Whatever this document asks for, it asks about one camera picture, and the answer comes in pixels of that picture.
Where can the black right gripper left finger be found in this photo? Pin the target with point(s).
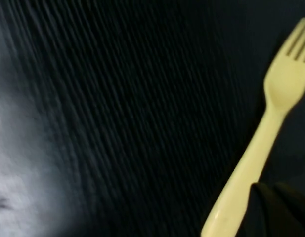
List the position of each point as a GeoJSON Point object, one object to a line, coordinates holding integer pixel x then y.
{"type": "Point", "coordinates": [261, 214]}

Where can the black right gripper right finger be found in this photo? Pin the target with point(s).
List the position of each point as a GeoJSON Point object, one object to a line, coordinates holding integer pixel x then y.
{"type": "Point", "coordinates": [298, 212]}

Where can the yellow plastic fork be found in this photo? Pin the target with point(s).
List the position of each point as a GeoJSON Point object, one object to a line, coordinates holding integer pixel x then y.
{"type": "Point", "coordinates": [283, 84]}

